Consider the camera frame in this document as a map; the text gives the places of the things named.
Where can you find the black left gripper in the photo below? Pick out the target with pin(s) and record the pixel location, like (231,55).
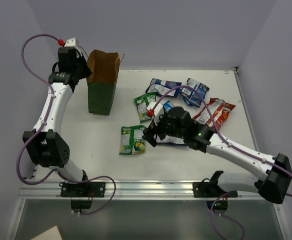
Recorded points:
(81,69)

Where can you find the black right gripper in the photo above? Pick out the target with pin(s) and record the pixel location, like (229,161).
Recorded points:
(149,132)

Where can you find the blue M&M's candy packet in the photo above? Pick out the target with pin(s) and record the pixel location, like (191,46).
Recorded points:
(168,105)

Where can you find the dark blue cookie packet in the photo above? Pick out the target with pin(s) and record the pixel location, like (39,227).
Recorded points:
(170,140)

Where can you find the green paper bag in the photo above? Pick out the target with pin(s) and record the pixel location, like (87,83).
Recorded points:
(101,85)

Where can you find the dark blue pretzel packet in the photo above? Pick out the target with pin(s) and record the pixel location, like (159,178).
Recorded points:
(194,96)

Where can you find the green snack packet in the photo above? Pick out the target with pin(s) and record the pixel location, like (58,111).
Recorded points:
(141,103)
(131,141)

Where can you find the dark blue snack packet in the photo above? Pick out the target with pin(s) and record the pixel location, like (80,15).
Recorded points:
(160,87)

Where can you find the red snack packet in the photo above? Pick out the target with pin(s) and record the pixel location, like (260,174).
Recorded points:
(220,111)

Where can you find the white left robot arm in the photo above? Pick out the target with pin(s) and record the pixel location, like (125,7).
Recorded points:
(44,143)

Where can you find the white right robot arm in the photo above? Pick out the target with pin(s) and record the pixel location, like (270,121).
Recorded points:
(267,175)

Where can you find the light wooden board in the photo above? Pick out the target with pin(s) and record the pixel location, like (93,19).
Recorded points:
(50,234)

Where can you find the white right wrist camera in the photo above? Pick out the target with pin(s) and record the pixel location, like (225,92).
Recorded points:
(154,110)

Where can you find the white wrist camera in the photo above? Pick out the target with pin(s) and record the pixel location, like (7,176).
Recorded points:
(72,42)
(154,110)

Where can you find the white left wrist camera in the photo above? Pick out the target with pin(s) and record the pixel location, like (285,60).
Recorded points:
(72,42)

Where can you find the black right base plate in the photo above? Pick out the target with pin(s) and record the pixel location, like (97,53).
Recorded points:
(207,188)

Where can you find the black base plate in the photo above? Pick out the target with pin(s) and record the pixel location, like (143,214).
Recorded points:
(207,188)
(94,189)

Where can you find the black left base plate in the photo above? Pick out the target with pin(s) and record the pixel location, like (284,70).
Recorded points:
(94,189)

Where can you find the aluminium mounting rail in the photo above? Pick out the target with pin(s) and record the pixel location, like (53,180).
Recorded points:
(123,190)

